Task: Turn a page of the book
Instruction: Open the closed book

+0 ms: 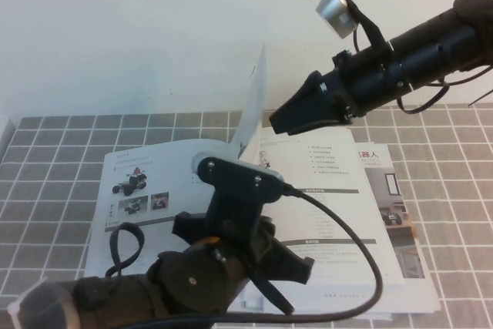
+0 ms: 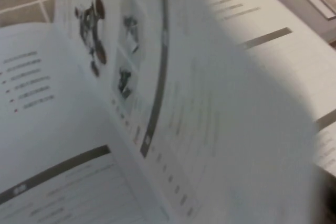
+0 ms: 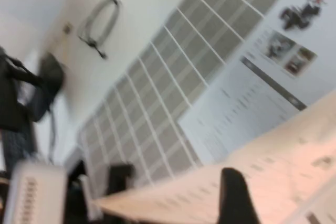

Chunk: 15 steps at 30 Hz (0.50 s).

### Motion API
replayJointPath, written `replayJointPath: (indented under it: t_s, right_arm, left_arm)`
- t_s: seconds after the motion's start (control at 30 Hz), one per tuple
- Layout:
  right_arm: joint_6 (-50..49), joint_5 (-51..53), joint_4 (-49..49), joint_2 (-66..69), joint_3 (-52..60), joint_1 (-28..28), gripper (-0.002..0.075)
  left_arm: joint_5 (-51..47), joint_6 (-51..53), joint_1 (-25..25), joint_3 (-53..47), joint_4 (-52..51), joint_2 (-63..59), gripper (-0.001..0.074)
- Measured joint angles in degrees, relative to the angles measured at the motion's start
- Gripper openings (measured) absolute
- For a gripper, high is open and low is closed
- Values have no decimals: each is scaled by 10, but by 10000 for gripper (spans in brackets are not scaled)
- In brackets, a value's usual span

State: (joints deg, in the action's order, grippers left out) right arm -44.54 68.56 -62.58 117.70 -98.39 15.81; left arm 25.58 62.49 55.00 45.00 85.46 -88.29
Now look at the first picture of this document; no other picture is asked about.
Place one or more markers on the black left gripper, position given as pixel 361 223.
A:
pixel 265 256

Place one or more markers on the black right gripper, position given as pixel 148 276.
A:
pixel 366 82

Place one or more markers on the white product catalogue book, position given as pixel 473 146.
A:
pixel 327 209

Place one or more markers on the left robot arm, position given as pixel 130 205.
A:
pixel 115 298

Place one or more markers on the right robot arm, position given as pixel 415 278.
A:
pixel 443 48

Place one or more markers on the brochure with photo cover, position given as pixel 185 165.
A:
pixel 400 205

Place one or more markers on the grey white grid tablecloth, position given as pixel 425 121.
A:
pixel 38 190

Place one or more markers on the white zip tie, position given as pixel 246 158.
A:
pixel 13 311

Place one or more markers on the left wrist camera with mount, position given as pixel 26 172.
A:
pixel 239 178

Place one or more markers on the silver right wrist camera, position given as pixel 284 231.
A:
pixel 335 13

